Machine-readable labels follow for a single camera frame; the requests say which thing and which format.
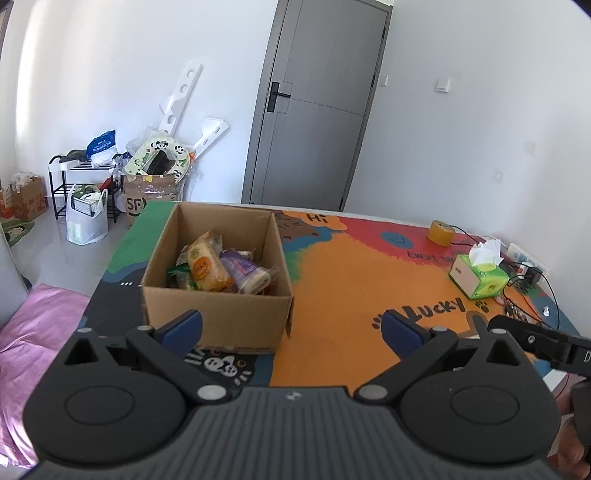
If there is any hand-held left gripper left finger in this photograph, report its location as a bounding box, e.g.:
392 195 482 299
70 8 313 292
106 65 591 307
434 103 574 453
62 309 227 408

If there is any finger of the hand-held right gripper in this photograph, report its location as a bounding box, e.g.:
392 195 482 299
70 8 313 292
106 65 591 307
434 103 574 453
488 315 574 366

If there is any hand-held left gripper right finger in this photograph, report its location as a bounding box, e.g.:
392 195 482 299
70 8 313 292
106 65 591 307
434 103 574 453
354 309 527 408

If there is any bright green snack packet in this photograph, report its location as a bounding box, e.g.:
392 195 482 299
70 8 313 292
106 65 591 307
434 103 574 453
165 265 197 291

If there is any orange biscuit packet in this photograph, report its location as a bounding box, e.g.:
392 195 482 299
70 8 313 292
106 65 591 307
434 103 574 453
187 232 235 292

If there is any long white purple snack packet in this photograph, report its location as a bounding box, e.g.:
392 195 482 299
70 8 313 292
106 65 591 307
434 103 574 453
220 248 273 295

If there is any person's right hand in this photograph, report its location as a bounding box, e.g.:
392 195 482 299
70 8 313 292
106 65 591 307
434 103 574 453
547 383 591 478

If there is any bunch of keys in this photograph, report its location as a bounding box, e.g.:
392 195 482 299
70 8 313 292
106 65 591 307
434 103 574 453
501 295 532 319

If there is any green tissue box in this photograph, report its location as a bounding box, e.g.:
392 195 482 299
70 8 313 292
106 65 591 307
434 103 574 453
448 239 510 300

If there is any white power strip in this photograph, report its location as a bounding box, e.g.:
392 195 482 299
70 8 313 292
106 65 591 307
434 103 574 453
505 243 550 278

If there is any yellow tape roll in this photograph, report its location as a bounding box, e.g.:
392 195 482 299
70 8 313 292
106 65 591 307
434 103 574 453
427 220 456 246

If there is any printed brown cardboard box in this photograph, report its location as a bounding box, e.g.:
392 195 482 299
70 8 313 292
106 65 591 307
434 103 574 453
122 172 184 228

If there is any white plastic bag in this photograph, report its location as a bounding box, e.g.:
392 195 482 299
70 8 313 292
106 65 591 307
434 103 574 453
65 184 110 246

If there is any pink blanket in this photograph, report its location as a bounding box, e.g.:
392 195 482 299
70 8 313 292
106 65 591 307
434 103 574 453
0 282 92 468

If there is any black shoe rack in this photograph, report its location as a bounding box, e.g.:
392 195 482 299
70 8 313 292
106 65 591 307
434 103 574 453
49 154 126 220

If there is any green floor mat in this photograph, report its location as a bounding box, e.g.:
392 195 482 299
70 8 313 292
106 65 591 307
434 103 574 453
0 220 36 246

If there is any short white board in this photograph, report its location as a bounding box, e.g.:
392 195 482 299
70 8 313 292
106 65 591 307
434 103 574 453
191 117 230 158

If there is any brown carton with orange print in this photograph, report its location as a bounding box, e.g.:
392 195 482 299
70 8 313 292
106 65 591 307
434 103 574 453
8 175 49 223

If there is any blue plastic bag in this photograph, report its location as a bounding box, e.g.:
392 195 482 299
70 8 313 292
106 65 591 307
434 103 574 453
86 130 116 160

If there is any grey door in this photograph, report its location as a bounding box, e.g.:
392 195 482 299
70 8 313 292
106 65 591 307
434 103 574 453
240 0 393 212

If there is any white board with holes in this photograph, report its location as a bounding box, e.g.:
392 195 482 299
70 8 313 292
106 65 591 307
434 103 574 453
159 61 203 135

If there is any black door handle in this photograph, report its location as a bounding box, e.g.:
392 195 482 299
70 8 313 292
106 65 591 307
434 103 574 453
266 81 292 113

